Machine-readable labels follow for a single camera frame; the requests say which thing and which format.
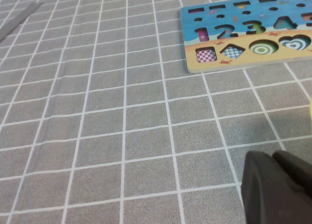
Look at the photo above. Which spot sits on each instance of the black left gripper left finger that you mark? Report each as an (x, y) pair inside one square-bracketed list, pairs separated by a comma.
[(268, 197)]

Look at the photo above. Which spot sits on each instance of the grey checked tablecloth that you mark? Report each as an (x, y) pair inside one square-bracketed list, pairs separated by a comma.
[(122, 111)]

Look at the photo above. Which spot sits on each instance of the yellow-green bowl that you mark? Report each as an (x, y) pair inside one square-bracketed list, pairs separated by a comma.
[(310, 110)]

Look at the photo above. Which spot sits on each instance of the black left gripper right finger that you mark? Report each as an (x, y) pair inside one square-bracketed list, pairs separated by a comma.
[(295, 168)]

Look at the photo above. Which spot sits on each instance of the colourful wooden puzzle board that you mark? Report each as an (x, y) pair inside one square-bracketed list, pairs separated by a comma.
[(243, 60)]

